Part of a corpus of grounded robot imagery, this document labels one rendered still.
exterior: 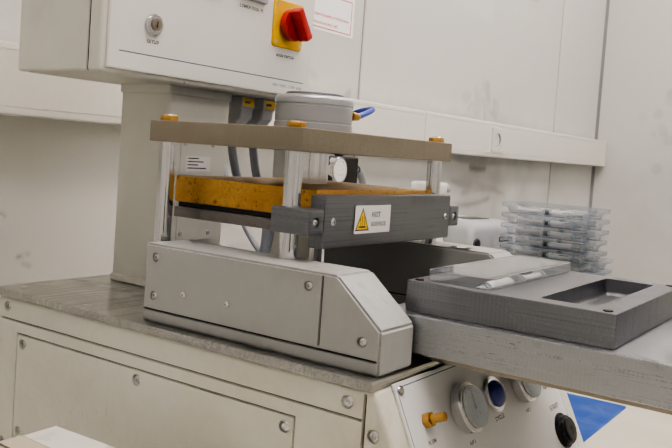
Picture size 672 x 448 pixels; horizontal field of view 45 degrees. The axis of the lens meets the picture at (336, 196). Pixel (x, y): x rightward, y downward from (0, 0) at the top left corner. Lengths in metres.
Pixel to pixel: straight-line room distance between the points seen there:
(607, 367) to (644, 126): 2.74
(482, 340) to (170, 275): 0.28
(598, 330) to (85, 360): 0.47
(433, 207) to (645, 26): 2.56
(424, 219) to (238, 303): 0.24
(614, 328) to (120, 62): 0.50
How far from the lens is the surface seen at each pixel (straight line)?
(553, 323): 0.61
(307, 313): 0.64
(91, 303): 0.83
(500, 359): 0.62
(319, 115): 0.79
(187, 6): 0.88
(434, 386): 0.67
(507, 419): 0.77
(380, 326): 0.61
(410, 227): 0.80
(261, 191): 0.74
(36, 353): 0.88
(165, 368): 0.74
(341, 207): 0.70
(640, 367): 0.59
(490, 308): 0.63
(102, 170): 1.35
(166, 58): 0.86
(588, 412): 1.25
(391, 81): 1.99
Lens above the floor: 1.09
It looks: 3 degrees down
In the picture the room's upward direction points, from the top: 4 degrees clockwise
